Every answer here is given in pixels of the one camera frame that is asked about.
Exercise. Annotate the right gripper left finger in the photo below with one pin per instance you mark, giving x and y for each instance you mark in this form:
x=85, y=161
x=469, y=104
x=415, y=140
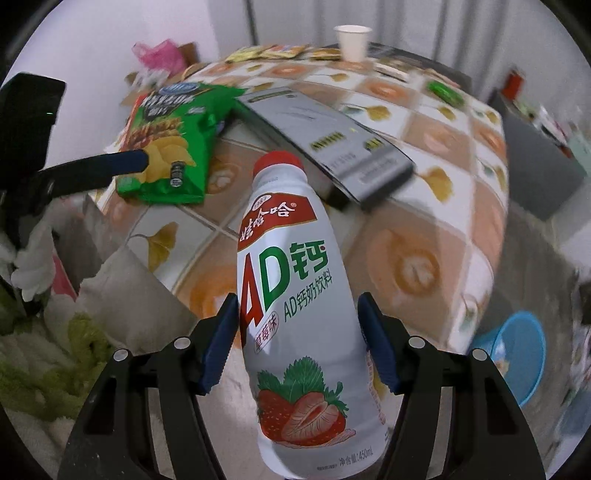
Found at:
x=111, y=438

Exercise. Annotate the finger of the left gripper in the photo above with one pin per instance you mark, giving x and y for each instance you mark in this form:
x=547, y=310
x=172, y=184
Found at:
x=90, y=173

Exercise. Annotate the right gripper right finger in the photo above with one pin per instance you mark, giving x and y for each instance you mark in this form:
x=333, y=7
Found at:
x=489, y=436

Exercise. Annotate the green potato chip bag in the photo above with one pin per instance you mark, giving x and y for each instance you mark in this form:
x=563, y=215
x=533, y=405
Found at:
x=176, y=126

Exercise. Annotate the white AD calcium milk bottle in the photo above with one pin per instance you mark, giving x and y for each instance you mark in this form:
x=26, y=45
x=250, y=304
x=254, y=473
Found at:
x=308, y=364

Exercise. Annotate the grey charging cable box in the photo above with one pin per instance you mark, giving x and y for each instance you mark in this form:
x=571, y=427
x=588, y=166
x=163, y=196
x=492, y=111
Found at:
x=346, y=162

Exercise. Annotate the blue plastic basin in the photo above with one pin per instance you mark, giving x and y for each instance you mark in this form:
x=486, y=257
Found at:
x=518, y=348

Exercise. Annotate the pink plastic bag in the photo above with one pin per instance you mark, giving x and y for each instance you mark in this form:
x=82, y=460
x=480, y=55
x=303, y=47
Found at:
x=164, y=56

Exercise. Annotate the orange yellow snack packet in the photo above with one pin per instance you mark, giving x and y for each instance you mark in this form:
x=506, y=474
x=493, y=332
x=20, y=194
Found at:
x=278, y=52

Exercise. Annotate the dark grey side cabinet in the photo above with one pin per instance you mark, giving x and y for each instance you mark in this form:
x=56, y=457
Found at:
x=541, y=177

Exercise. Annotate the brown gold snack packet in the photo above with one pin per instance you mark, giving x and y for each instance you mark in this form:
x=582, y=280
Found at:
x=325, y=54

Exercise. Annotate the small green snack packet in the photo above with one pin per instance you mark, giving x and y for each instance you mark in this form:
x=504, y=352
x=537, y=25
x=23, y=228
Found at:
x=446, y=94

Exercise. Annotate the white paper cup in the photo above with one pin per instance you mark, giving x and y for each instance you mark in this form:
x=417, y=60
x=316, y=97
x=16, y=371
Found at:
x=353, y=41

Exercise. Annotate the red thermos bottle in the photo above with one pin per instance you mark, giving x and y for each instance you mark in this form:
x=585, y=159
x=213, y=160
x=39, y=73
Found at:
x=513, y=84

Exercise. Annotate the flat white snack box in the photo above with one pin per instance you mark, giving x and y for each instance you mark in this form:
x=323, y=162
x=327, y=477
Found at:
x=395, y=69

